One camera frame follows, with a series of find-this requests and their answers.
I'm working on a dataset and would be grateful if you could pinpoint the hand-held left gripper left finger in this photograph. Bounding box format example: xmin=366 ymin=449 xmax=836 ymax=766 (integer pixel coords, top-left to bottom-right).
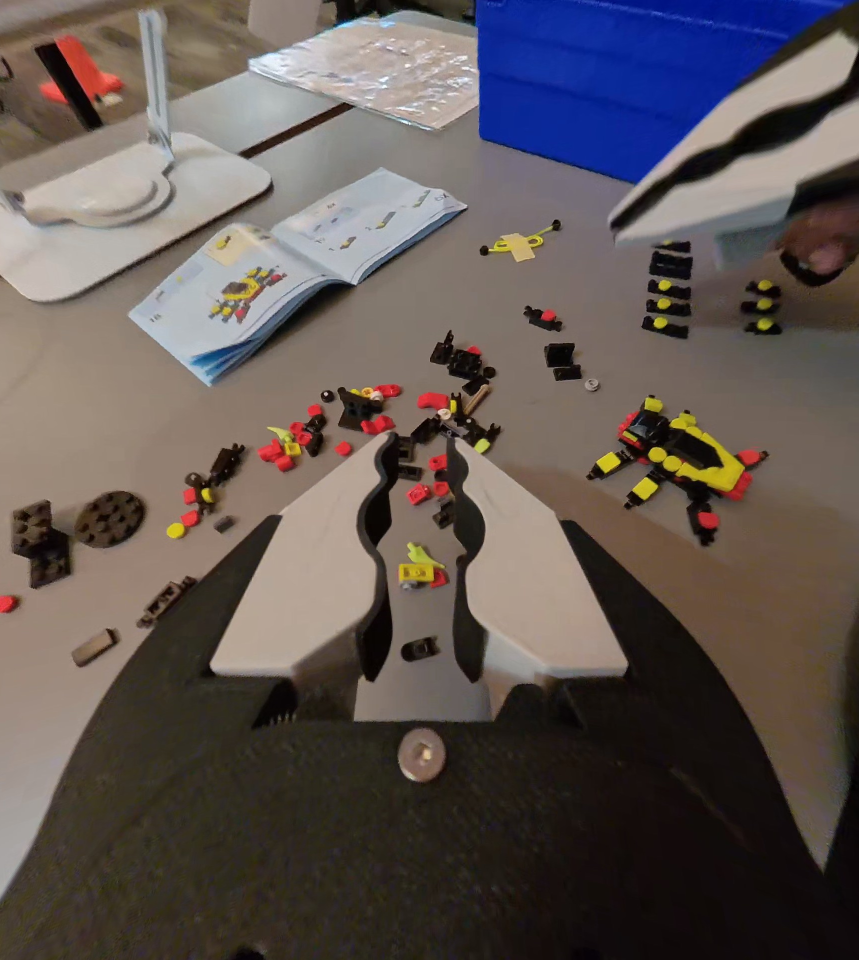
xmin=208 ymin=431 xmax=401 ymax=685

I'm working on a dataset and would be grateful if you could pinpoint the red object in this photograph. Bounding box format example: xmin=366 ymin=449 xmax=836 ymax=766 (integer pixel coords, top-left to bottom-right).
xmin=39 ymin=36 xmax=125 ymax=106

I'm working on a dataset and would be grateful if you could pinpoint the lego instruction booklet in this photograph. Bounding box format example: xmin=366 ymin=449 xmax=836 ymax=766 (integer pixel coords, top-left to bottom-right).
xmin=128 ymin=166 xmax=468 ymax=387

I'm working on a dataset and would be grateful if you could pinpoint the person's right hand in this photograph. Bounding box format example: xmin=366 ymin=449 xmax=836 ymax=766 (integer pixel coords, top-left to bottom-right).
xmin=778 ymin=195 xmax=859 ymax=279

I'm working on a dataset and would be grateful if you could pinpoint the silver monitor stand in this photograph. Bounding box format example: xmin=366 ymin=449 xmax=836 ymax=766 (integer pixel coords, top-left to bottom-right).
xmin=0 ymin=7 xmax=273 ymax=303

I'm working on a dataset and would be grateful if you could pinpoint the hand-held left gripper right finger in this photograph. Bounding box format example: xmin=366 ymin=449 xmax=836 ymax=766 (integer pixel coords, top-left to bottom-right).
xmin=444 ymin=436 xmax=631 ymax=705

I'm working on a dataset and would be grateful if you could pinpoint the black round lego stand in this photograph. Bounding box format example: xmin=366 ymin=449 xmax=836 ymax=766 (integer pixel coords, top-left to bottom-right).
xmin=11 ymin=491 xmax=147 ymax=588

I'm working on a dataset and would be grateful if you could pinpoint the dark lego tile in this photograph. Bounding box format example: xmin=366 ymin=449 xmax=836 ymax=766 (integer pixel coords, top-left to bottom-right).
xmin=71 ymin=628 xmax=119 ymax=667

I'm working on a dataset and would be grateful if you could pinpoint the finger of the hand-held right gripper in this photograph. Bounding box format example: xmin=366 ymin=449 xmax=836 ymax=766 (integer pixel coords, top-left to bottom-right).
xmin=613 ymin=96 xmax=859 ymax=269
xmin=608 ymin=30 xmax=859 ymax=228

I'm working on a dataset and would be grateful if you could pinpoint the black table leg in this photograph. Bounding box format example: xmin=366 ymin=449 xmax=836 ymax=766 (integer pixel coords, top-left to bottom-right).
xmin=34 ymin=41 xmax=103 ymax=130

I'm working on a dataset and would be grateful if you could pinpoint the blue plastic bin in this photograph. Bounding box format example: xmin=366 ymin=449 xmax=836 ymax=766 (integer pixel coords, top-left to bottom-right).
xmin=476 ymin=0 xmax=851 ymax=185

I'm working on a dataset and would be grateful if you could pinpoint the yellow black red lego model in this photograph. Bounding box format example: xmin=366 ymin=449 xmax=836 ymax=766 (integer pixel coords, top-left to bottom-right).
xmin=585 ymin=395 xmax=770 ymax=547

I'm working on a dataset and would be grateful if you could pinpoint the yellow elastic cord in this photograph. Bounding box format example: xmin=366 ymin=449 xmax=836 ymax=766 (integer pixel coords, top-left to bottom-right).
xmin=479 ymin=219 xmax=563 ymax=258

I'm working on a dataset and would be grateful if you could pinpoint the dark lego hinge plate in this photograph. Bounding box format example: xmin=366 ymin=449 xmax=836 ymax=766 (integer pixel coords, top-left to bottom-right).
xmin=137 ymin=576 xmax=198 ymax=630

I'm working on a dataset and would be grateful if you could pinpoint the pile of lego pieces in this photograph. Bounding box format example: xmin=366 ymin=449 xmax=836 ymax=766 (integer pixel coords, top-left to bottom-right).
xmin=165 ymin=328 xmax=507 ymax=665

